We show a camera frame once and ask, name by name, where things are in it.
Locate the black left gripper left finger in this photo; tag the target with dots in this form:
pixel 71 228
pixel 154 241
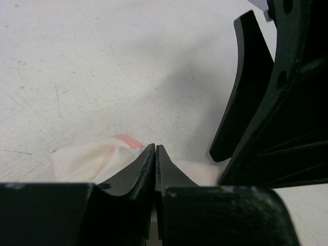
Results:
pixel 114 212

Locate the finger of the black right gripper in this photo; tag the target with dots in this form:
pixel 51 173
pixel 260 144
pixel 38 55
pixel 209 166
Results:
pixel 254 69
pixel 285 144

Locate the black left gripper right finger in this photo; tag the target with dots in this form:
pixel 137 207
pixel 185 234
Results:
pixel 188 214

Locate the white underwear with pink trim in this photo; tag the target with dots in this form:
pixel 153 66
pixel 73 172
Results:
pixel 97 161

